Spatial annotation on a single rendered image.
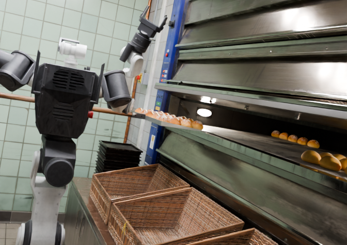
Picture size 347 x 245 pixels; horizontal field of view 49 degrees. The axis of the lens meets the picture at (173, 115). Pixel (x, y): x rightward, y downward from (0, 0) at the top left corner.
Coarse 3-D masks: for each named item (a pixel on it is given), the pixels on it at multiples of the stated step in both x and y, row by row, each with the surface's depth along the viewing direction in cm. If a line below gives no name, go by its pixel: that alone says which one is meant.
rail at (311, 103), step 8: (184, 88) 227; (192, 88) 217; (200, 88) 208; (240, 96) 171; (248, 96) 165; (256, 96) 160; (264, 96) 155; (272, 96) 151; (296, 104) 137; (304, 104) 133; (312, 104) 130; (320, 104) 127; (328, 104) 124; (336, 104) 121
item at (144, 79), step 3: (141, 75) 329; (144, 75) 329; (147, 75) 330; (141, 78) 328; (144, 78) 329; (147, 78) 330; (138, 81) 334; (141, 81) 328; (144, 81) 329; (147, 81) 330; (144, 84) 330; (147, 84) 331
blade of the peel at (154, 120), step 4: (148, 116) 236; (148, 120) 235; (152, 120) 229; (156, 120) 223; (160, 124) 217; (164, 124) 218; (168, 124) 219; (172, 124) 220; (176, 124) 221; (184, 128) 224; (188, 128) 225; (192, 128) 226; (208, 132) 231
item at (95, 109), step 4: (0, 92) 204; (0, 96) 204; (4, 96) 205; (8, 96) 205; (12, 96) 206; (16, 96) 207; (20, 96) 208; (24, 96) 209; (28, 96) 211; (20, 100) 209; (24, 100) 209; (28, 100) 210; (32, 100) 211; (92, 108) 225; (96, 108) 226; (100, 108) 228; (104, 108) 229; (104, 112) 229; (108, 112) 230; (112, 112) 231; (116, 112) 232; (128, 116) 236
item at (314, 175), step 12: (192, 132) 241; (204, 132) 227; (228, 144) 201; (240, 144) 192; (252, 156) 180; (264, 156) 172; (276, 156) 169; (288, 168) 157; (300, 168) 151; (312, 168) 151; (312, 180) 144; (324, 180) 139; (336, 180) 134
